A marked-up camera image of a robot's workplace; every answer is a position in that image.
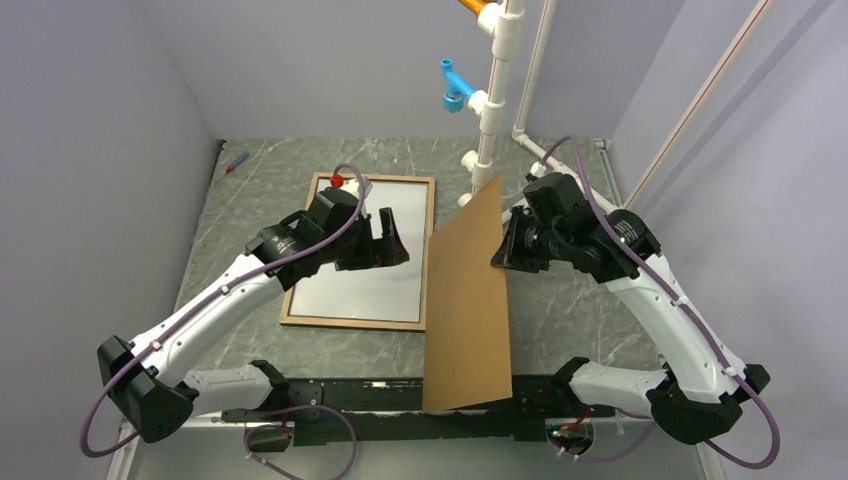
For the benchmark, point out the aluminium table edge rail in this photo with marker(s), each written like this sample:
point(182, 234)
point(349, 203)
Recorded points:
point(637, 251)

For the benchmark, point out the orange pipe fitting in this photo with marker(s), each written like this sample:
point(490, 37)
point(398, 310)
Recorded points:
point(475, 6)

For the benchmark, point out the light wooden picture frame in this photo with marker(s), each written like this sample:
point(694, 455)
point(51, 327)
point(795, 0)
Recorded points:
point(380, 282)

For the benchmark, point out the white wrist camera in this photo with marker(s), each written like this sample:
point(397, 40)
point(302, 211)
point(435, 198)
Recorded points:
point(536, 171)
point(359, 187)

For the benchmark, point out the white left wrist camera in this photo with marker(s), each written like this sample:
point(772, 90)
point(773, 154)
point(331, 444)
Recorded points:
point(359, 187)

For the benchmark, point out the brown fibreboard backing board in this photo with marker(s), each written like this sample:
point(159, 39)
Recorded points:
point(467, 338)

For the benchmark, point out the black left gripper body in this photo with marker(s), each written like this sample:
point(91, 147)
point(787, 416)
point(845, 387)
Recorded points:
point(357, 249)

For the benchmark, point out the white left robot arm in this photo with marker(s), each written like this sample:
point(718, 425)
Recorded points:
point(151, 378)

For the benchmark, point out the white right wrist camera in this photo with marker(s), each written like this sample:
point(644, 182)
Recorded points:
point(536, 171)

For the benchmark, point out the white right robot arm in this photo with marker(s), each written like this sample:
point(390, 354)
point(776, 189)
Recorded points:
point(694, 396)

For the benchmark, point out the blue red screwdriver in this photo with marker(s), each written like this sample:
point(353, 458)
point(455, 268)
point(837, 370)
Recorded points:
point(238, 161)

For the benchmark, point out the blue pipe fitting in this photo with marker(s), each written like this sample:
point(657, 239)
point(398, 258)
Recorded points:
point(457, 90)

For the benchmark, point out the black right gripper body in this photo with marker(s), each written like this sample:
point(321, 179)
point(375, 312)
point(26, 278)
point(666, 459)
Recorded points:
point(537, 244)

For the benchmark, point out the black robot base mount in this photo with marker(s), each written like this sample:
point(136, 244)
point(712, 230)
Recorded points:
point(317, 412)

